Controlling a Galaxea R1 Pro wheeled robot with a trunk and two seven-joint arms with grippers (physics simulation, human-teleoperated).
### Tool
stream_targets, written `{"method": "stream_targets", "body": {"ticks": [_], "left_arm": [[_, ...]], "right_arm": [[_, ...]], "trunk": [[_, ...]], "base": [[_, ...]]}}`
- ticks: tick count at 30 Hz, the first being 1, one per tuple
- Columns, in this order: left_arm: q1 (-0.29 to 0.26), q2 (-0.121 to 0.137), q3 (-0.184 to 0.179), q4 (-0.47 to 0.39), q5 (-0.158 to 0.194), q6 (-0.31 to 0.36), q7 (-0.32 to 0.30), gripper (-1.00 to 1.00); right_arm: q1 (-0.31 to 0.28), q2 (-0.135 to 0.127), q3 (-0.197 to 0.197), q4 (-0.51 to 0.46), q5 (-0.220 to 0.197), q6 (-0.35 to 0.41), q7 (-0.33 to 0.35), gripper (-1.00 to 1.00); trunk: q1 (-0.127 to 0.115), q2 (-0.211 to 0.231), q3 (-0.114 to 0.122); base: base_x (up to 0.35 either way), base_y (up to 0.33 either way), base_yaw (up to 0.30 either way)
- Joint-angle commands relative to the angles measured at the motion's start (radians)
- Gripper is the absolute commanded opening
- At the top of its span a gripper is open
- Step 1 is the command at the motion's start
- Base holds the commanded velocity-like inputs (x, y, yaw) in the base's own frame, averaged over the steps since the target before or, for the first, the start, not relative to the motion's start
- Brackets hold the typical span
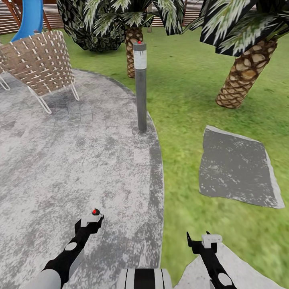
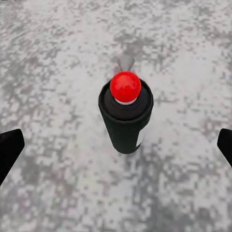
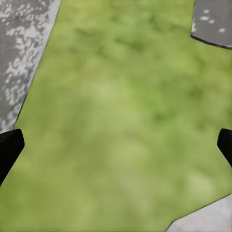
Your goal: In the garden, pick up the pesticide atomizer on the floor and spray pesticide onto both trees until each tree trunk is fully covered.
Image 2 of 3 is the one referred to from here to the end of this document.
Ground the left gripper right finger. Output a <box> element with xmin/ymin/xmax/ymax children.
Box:
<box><xmin>217</xmin><ymin>129</ymin><xmax>232</xmax><ymax>166</ymax></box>

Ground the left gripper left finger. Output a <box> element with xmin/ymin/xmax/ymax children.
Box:
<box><xmin>0</xmin><ymin>128</ymin><xmax>25</xmax><ymax>185</ymax></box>

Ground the pesticide atomizer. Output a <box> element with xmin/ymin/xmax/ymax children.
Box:
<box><xmin>99</xmin><ymin>56</ymin><xmax>153</xmax><ymax>154</ymax></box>

